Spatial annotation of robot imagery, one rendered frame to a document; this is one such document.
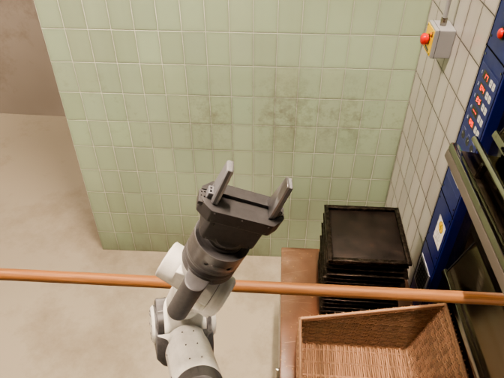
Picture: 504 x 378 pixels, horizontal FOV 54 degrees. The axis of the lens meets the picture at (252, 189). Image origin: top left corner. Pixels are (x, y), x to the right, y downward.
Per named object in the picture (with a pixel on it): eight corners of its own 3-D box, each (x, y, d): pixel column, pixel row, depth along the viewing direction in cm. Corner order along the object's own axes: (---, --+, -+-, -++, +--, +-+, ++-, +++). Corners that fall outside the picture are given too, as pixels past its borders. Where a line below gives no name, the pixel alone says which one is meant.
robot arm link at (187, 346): (209, 339, 110) (233, 404, 89) (150, 347, 106) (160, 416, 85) (209, 292, 107) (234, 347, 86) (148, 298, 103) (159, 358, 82)
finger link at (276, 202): (286, 172, 66) (267, 202, 70) (287, 190, 63) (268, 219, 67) (297, 176, 66) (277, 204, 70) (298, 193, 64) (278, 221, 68)
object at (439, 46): (442, 47, 178) (449, 19, 171) (449, 59, 170) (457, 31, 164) (421, 46, 178) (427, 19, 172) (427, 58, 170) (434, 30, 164)
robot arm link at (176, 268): (249, 247, 79) (224, 283, 86) (192, 212, 79) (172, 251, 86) (220, 299, 70) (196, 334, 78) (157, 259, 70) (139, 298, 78)
